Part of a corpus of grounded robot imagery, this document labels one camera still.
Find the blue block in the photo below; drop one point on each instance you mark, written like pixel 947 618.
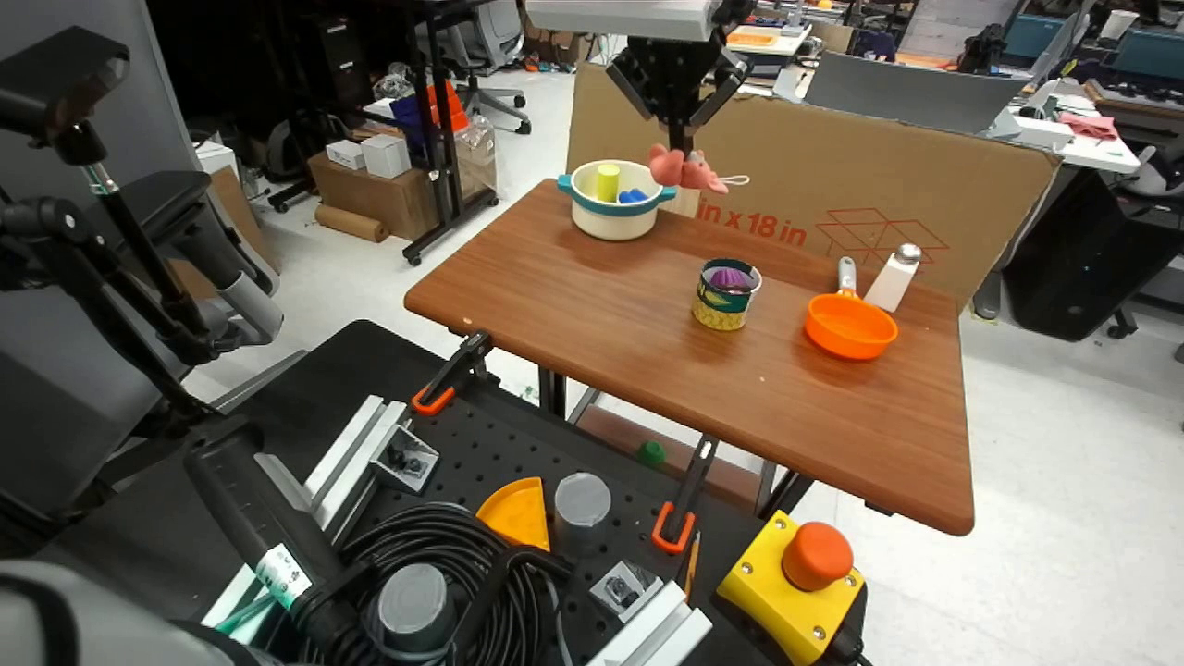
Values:
pixel 632 197

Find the aluminium extrusion rail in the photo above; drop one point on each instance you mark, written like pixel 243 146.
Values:
pixel 659 632
pixel 357 450

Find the green ball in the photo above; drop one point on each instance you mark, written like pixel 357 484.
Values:
pixel 651 454

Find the white desk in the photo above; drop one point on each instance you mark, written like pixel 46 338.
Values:
pixel 1085 146

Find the cardboard box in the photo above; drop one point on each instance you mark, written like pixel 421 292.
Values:
pixel 400 197

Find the cardboard panel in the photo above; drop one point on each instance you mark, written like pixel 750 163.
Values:
pixel 836 160

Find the black metal rack stand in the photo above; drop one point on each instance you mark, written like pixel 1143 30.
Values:
pixel 442 151

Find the white bottle grey cap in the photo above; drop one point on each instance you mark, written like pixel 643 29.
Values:
pixel 892 278

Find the white box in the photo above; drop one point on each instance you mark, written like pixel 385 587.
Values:
pixel 385 153

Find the yellow block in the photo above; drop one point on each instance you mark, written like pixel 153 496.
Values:
pixel 609 181

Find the metal corner bracket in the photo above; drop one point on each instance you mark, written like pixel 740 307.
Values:
pixel 410 460

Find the black office chair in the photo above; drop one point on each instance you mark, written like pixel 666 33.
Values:
pixel 1085 260

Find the grey rounded housing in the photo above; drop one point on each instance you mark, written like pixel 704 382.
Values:
pixel 85 614

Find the orange wedge piece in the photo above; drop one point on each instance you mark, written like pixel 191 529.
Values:
pixel 521 516

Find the black camera on stand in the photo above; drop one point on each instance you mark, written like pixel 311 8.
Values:
pixel 57 74

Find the orange bowl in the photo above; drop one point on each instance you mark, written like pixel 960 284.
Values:
pixel 850 331

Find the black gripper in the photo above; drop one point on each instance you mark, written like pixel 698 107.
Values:
pixel 673 74

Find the black padded tube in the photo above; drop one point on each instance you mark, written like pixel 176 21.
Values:
pixel 246 503

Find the grey partition panel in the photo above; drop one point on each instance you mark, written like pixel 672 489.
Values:
pixel 910 95

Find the grey cylinder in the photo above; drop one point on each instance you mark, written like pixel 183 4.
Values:
pixel 412 606
pixel 583 501

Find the yellow labelled can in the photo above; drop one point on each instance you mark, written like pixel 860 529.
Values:
pixel 722 315

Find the black perforated board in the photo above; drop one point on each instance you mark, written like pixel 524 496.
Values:
pixel 521 429

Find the cardboard tube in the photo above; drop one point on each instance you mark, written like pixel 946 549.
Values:
pixel 349 225

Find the grey metal table leg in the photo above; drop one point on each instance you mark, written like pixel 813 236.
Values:
pixel 554 394

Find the orange pencil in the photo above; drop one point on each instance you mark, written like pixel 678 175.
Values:
pixel 694 569

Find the yellow emergency stop box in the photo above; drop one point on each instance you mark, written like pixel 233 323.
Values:
pixel 771 593

